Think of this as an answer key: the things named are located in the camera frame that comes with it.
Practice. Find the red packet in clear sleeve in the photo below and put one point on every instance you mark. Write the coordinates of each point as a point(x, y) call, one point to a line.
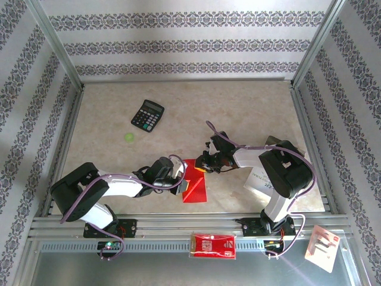
point(212, 245)

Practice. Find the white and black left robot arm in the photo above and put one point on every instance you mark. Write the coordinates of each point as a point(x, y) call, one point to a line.
point(122, 186)

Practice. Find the thin aluminium frame rail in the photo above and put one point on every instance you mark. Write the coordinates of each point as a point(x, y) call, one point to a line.
point(178, 81)

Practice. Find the red paper sheet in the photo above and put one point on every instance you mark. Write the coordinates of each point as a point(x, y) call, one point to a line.
point(196, 193)

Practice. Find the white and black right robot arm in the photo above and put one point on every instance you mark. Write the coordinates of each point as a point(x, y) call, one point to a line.
point(282, 172)

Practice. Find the grey metal shelf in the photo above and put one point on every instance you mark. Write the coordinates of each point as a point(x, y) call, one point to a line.
point(163, 271)

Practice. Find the white red tag card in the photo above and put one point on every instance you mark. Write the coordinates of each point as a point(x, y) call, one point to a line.
point(323, 253)

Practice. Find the aluminium side frame rail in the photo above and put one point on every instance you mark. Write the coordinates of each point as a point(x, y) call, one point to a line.
point(70, 128)
point(300, 119)

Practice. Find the aluminium corner post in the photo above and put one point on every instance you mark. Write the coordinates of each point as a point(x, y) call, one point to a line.
point(320, 38)
point(53, 41)

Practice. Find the small circuit board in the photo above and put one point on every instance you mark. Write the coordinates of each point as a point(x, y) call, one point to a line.
point(110, 245)
point(272, 245)

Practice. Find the black calculator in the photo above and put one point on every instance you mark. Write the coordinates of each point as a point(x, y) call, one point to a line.
point(147, 116)

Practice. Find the small green cap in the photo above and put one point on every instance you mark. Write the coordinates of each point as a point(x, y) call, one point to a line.
point(129, 137)

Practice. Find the booklet with bread photo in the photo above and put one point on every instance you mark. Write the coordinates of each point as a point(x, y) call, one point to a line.
point(256, 180)

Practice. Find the wide aluminium base rail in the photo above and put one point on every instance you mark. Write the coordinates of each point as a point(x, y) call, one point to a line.
point(178, 228)

